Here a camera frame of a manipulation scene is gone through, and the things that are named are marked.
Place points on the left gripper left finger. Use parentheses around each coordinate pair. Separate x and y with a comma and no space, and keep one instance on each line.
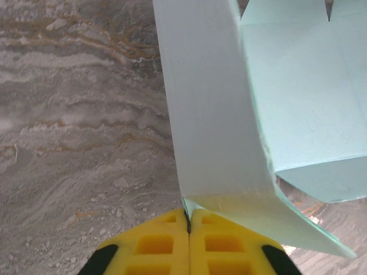
(155,252)

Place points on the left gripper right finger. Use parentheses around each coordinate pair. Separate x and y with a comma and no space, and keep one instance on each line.
(223,252)

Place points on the light blue paper box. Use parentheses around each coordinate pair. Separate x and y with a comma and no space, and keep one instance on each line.
(215,114)

